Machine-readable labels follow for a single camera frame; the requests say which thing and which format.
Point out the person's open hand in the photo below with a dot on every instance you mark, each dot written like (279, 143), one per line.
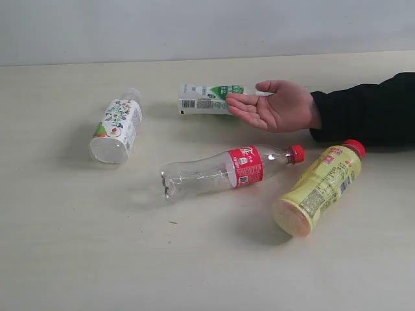
(288, 107)

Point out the clear red label cola bottle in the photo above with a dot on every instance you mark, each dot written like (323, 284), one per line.
(227, 170)

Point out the yellow bottle red cap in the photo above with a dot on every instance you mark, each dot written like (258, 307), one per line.
(322, 184)

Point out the white green label bottle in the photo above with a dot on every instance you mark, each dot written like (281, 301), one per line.
(209, 100)

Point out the clear floral label bottle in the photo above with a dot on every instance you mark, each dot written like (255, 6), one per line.
(115, 134)

